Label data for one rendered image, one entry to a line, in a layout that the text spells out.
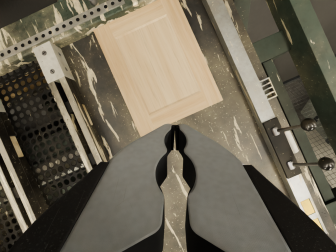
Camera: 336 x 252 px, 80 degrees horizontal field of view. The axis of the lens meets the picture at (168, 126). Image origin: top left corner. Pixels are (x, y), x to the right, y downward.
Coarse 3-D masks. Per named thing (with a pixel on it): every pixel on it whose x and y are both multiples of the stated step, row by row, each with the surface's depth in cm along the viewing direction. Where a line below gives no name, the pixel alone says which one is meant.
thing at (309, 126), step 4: (304, 120) 56; (308, 120) 55; (312, 120) 55; (300, 124) 57; (304, 124) 56; (308, 124) 55; (312, 124) 55; (316, 124) 55; (272, 128) 65; (276, 128) 65; (280, 128) 64; (284, 128) 62; (288, 128) 61; (292, 128) 60; (296, 128) 60; (304, 128) 56; (308, 128) 55; (312, 128) 55; (272, 132) 65; (276, 132) 65
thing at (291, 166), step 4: (320, 160) 56; (324, 160) 56; (328, 160) 55; (332, 160) 55; (288, 164) 65; (292, 164) 64; (296, 164) 63; (300, 164) 62; (304, 164) 61; (308, 164) 60; (312, 164) 59; (316, 164) 58; (320, 164) 56; (324, 164) 55; (328, 164) 55; (332, 164) 55; (288, 168) 65; (292, 168) 65; (324, 168) 56; (328, 168) 55; (332, 168) 55
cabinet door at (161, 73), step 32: (160, 0) 70; (96, 32) 70; (128, 32) 70; (160, 32) 70; (192, 32) 69; (128, 64) 70; (160, 64) 70; (192, 64) 69; (128, 96) 70; (160, 96) 70; (192, 96) 69
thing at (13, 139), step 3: (12, 138) 71; (15, 138) 72; (12, 141) 70; (15, 141) 72; (15, 144) 71; (18, 144) 72; (15, 147) 70; (18, 147) 72; (15, 150) 70; (18, 150) 71; (18, 153) 71; (21, 153) 72; (18, 156) 70; (21, 156) 72
